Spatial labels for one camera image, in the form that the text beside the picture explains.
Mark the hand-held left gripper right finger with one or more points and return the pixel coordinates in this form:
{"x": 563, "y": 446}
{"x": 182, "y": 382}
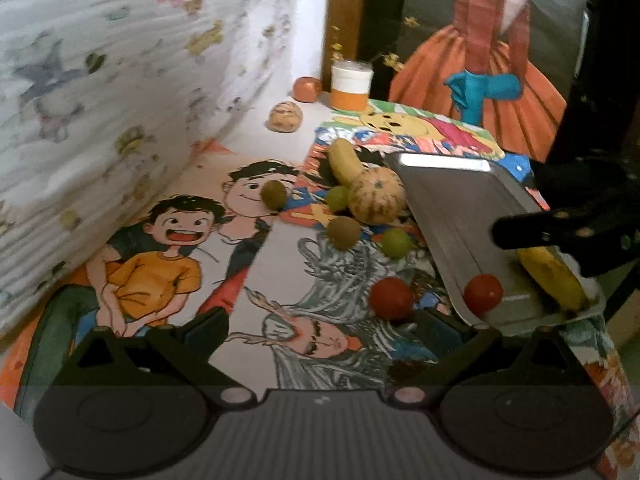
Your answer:
{"x": 442, "y": 332}

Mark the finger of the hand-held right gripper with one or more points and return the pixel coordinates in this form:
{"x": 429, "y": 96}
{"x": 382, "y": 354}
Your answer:
{"x": 555, "y": 230}

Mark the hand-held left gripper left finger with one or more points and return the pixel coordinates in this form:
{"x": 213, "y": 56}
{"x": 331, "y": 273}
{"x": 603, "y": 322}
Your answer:
{"x": 207, "y": 330}

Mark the yellow banana with dark tip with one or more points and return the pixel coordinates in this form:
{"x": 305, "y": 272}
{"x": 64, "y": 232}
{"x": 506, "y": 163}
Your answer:
{"x": 552, "y": 277}

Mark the metal tray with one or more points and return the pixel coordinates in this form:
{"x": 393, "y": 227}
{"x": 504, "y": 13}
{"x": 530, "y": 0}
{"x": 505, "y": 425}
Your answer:
{"x": 465, "y": 220}

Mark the large striped melon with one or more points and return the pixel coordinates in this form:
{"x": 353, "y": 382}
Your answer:
{"x": 376, "y": 196}

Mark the red tomato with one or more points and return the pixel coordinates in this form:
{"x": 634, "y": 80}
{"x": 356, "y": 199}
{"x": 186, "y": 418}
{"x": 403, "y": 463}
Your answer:
{"x": 482, "y": 293}
{"x": 391, "y": 298}

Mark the green grape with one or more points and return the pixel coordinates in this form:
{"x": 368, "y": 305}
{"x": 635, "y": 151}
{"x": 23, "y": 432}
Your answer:
{"x": 397, "y": 242}
{"x": 337, "y": 198}

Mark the grey winged figure drawing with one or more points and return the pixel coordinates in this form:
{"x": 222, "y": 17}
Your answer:
{"x": 330, "y": 310}

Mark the brown kiwi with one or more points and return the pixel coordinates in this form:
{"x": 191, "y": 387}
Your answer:
{"x": 344, "y": 233}

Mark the olive green fruit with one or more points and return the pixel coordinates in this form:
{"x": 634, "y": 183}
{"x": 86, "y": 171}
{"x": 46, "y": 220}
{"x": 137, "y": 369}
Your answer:
{"x": 274, "y": 194}

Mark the small striped melon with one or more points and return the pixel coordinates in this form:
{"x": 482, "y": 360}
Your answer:
{"x": 285, "y": 117}

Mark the printed blanket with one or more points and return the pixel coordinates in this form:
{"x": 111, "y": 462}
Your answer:
{"x": 100, "y": 110}

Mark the white and orange jar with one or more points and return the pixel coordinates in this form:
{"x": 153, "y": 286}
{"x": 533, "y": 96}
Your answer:
{"x": 351, "y": 85}

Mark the orange-red apple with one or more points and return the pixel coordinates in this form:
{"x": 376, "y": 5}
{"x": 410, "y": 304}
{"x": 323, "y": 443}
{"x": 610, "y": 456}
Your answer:
{"x": 306, "y": 89}

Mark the orange dress wall poster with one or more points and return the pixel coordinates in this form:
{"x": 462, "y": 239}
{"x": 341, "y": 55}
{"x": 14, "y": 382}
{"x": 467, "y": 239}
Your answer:
{"x": 480, "y": 80}

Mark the wooden post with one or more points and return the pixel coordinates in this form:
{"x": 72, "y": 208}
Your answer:
{"x": 345, "y": 10}

